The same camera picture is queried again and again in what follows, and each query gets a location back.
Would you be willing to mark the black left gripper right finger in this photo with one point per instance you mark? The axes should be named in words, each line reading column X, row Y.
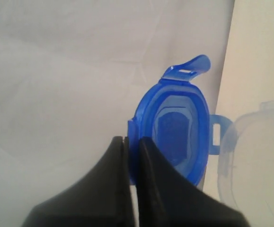
column 167, row 199

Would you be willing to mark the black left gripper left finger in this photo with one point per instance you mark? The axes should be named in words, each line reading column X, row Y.
column 102, row 198

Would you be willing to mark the blue clip-lock lid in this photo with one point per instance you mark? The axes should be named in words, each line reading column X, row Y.
column 175, row 115

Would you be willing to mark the clear plastic tall container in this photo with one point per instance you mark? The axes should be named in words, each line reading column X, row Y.
column 246, row 166

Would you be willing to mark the white backdrop curtain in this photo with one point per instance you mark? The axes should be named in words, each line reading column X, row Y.
column 72, row 73

